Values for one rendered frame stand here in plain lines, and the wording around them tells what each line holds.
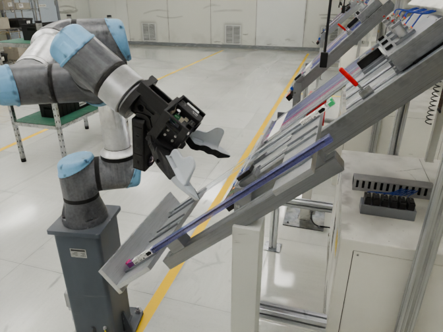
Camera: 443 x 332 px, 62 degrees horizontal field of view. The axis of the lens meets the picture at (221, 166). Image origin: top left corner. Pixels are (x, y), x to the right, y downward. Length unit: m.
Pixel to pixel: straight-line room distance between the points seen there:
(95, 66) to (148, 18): 10.33
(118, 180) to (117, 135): 0.15
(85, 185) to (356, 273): 0.88
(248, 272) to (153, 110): 0.42
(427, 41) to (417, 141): 1.62
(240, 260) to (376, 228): 0.52
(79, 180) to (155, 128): 0.66
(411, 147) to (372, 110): 1.63
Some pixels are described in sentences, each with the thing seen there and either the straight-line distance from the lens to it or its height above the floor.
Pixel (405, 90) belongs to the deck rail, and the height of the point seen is 1.05.
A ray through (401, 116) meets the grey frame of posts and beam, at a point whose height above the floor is 0.79.
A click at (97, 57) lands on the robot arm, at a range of 0.65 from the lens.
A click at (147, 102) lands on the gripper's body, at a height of 1.09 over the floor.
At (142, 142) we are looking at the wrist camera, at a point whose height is 1.02.
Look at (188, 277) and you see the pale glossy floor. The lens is 1.89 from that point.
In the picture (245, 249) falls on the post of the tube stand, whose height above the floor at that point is 0.76.
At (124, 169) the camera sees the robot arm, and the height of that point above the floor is 0.74.
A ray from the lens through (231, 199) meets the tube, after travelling 0.65.
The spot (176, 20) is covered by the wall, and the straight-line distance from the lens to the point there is 10.63.
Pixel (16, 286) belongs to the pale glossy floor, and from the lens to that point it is 2.08.
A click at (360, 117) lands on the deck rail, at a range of 0.98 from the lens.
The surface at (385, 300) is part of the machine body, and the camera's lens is 1.28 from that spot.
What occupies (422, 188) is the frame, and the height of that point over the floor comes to 0.66.
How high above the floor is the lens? 1.25
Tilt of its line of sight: 25 degrees down
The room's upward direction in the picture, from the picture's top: straight up
